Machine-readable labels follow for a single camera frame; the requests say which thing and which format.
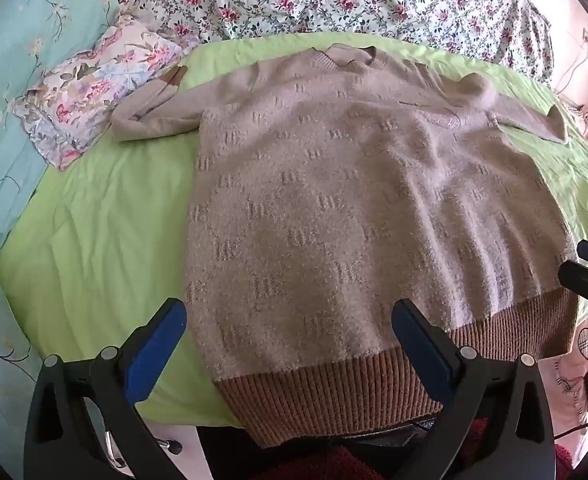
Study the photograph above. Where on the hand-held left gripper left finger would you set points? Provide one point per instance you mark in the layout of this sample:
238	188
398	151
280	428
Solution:
156	350

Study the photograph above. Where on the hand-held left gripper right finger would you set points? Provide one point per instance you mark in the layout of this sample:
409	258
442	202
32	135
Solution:
421	350

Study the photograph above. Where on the beige knit sweater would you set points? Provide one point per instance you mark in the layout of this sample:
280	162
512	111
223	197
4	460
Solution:
349	210

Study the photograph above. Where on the pink printed bed sheet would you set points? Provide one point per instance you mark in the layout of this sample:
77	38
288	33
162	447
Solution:
566	380

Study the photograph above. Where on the dark shiny cloth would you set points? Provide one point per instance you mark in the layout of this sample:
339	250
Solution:
399	435

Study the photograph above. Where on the green bed sheet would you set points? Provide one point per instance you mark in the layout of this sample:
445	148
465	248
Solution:
98	260

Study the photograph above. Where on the dark red fuzzy cloth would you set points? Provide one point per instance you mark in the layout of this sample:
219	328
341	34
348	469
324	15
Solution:
344	465

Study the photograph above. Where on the pastel floral pillow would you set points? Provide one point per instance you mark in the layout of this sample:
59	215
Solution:
98	80

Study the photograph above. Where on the teal floral quilt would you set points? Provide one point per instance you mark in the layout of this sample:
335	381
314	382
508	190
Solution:
23	35

